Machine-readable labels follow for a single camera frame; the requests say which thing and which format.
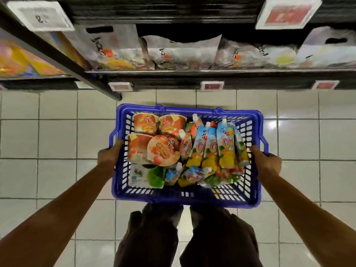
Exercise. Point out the person's left hand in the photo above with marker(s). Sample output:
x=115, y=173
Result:
x=110, y=158

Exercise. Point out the person's right hand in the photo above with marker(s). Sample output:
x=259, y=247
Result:
x=267, y=164

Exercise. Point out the pouches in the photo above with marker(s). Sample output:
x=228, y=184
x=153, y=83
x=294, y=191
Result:
x=214, y=150

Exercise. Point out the blue plastic shopping basket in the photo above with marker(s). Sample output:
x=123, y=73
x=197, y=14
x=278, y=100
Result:
x=167, y=197

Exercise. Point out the black metal store shelf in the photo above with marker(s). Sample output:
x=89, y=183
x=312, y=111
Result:
x=167, y=80

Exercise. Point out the person's left forearm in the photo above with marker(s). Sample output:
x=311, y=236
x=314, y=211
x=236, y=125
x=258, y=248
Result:
x=50, y=225

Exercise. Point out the person's right forearm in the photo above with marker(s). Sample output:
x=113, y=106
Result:
x=317, y=225

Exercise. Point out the person's dark trousers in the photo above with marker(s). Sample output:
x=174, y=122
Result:
x=150, y=242

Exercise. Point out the white price tag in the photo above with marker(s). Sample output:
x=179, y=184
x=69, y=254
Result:
x=83, y=84
x=40, y=15

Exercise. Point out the row of clear bags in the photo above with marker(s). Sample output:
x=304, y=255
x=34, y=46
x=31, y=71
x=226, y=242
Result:
x=183, y=52

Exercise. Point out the row of yellow bags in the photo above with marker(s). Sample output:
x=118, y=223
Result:
x=28, y=58

